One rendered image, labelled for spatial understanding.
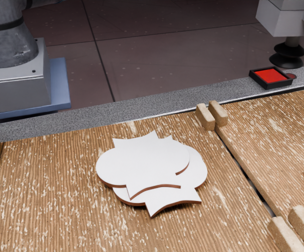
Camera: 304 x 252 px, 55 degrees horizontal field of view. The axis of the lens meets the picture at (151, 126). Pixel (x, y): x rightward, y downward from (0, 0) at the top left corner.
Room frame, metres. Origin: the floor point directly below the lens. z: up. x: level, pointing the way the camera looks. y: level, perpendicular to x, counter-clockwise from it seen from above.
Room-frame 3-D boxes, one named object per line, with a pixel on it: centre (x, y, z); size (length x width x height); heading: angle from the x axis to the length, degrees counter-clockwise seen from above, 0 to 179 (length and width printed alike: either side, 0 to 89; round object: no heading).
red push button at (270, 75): (0.65, -0.30, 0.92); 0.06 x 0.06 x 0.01; 19
